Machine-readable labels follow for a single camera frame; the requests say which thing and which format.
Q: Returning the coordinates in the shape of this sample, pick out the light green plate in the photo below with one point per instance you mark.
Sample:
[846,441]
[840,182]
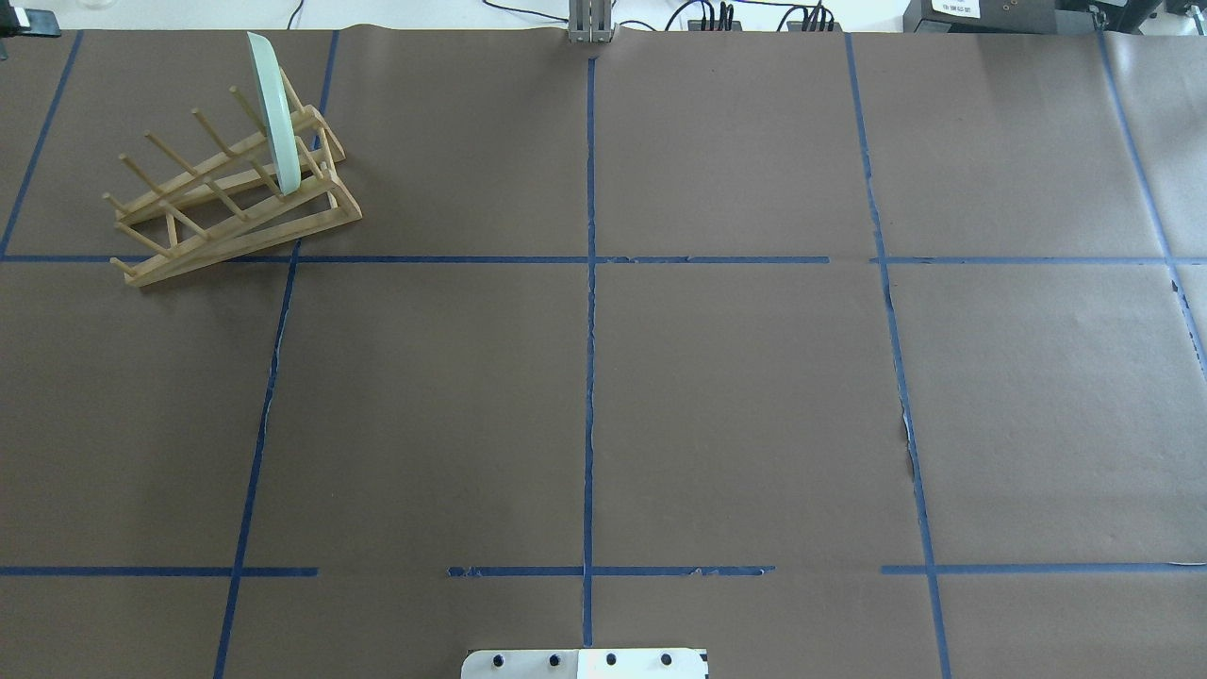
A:
[274,104]

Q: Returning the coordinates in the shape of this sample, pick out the wooden plate rack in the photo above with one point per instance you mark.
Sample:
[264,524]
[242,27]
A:
[236,202]

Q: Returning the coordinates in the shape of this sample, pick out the black power adapter left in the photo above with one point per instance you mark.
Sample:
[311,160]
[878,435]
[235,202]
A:
[715,17]

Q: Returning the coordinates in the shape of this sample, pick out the black power adapter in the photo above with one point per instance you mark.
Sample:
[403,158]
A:
[715,17]
[816,18]

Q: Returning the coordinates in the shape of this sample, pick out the black power adapter right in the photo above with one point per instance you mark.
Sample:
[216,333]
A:
[816,18]

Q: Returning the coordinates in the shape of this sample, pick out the black box with label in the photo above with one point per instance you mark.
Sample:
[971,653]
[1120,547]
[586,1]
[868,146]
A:
[1007,17]

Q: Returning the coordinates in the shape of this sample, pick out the aluminium frame post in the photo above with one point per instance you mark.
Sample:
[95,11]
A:
[591,21]

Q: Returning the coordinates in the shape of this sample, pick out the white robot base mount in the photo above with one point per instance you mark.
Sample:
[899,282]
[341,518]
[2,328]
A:
[588,663]

